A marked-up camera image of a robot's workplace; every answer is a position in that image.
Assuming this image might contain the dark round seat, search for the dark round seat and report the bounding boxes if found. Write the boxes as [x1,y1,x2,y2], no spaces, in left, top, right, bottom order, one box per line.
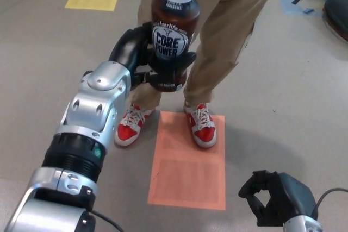
[322,0,348,44]

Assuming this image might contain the person's left red white sneaker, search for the person's left red white sneaker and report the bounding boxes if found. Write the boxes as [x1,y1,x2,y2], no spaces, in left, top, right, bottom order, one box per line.
[183,101,217,149]

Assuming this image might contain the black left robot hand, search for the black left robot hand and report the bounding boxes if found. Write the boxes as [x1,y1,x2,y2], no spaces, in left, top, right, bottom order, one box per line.
[108,22,197,92]

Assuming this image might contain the brown protein shake bottle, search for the brown protein shake bottle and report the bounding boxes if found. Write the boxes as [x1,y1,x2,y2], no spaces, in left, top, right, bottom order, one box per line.
[146,0,202,93]

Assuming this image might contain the khaki cargo pants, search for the khaki cargo pants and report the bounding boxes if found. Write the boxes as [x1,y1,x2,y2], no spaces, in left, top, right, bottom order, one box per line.
[129,0,274,109]

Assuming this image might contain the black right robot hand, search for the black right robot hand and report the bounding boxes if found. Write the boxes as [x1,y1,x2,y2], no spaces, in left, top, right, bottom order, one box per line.
[238,170,319,228]

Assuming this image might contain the person's red white sneaker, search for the person's red white sneaker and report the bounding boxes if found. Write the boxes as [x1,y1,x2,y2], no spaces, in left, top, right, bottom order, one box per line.
[183,101,217,149]
[114,103,155,147]

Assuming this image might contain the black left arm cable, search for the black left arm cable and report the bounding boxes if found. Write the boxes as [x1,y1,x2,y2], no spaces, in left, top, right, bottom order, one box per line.
[89,209,123,232]

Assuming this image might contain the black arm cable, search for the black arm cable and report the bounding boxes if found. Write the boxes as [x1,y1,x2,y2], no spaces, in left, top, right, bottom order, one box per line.
[315,187,348,211]
[89,209,123,232]

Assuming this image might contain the person's right red white sneaker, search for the person's right red white sneaker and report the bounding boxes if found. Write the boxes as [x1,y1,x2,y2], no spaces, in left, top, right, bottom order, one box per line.
[114,103,155,147]

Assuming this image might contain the orange floor sheet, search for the orange floor sheet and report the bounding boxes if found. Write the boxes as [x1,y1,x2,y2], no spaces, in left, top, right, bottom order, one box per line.
[147,111,226,212]

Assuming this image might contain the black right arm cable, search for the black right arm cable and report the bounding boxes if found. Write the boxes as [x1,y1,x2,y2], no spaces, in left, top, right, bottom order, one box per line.
[315,187,348,211]

